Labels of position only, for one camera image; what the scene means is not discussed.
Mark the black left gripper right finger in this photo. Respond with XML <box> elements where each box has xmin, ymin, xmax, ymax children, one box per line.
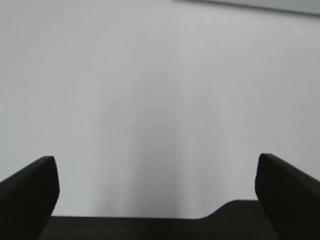
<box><xmin>254</xmin><ymin>153</ymin><xmax>320</xmax><ymax>240</ymax></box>

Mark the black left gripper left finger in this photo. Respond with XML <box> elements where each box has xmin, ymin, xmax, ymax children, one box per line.
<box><xmin>0</xmin><ymin>156</ymin><xmax>60</xmax><ymax>240</ymax></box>

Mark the white microwave door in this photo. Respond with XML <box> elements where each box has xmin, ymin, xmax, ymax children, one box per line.
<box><xmin>172</xmin><ymin>0</ymin><xmax>320</xmax><ymax>17</ymax></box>

